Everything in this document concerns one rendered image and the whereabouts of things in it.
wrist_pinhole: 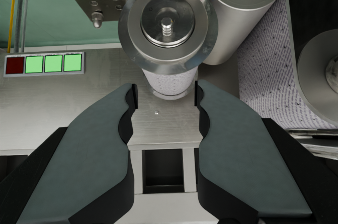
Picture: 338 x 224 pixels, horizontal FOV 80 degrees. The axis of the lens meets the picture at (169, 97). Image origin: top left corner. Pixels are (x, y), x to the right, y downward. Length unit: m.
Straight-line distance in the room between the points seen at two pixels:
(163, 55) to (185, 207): 0.46
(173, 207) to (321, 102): 0.46
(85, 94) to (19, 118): 0.21
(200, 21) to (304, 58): 0.16
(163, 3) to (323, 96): 0.26
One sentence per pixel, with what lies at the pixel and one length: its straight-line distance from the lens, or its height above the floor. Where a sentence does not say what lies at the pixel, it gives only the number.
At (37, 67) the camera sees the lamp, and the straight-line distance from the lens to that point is 0.75.
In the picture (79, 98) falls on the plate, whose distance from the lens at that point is 0.67.
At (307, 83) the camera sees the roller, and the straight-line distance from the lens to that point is 0.35.
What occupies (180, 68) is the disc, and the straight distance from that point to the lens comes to 0.29.
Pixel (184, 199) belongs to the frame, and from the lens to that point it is 0.64.
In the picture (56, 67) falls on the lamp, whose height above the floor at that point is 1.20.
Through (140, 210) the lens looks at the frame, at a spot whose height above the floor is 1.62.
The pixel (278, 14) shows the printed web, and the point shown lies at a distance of 0.39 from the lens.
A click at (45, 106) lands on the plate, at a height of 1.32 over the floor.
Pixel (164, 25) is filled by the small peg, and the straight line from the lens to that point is 0.26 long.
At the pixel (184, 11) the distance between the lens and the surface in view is 0.30.
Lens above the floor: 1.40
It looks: 9 degrees down
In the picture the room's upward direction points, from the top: 178 degrees clockwise
